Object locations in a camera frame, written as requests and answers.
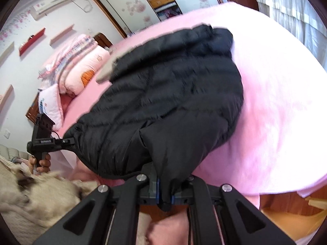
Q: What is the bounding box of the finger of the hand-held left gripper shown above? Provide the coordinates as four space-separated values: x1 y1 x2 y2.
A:
61 137 77 149

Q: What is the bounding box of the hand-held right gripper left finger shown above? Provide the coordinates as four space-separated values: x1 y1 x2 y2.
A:
32 162 161 245

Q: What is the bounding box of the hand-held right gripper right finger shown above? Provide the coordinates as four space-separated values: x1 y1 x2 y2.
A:
171 175 297 245

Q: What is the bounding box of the black puffer jacket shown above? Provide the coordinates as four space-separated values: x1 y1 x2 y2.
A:
63 23 244 211

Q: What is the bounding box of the person's left hand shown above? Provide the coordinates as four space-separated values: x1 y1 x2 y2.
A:
29 156 52 174

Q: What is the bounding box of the wooden nightstand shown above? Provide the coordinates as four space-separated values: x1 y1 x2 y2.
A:
26 92 43 123

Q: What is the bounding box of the white printed pillow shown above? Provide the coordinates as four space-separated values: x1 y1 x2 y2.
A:
38 84 64 130

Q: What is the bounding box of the person's pink trouser leg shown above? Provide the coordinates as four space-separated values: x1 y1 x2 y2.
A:
148 214 191 245

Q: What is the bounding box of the pink cartoon print quilt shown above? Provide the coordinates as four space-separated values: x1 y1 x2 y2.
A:
57 46 111 96

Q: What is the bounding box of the pink ruffled folded quilt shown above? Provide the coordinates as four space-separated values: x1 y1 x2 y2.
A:
38 33 95 80

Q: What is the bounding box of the brown wooden headboard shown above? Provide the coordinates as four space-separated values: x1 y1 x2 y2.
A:
92 32 113 48

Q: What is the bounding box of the pink bed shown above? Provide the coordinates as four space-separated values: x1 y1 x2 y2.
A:
61 1 327 200

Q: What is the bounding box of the white air conditioner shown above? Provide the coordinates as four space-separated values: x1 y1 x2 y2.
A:
31 0 75 21

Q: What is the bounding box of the floral sliding door wardrobe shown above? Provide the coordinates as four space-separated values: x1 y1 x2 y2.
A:
83 0 230 38

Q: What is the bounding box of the small wooden drawer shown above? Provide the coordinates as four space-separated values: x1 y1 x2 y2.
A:
148 0 177 9

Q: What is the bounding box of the red wall shelf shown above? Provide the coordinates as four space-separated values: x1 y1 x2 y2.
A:
19 28 47 57

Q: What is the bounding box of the pink floral wall decal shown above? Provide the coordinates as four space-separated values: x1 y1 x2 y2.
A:
0 13 34 42

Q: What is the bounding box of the white wall cable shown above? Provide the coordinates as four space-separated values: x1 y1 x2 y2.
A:
73 0 94 13

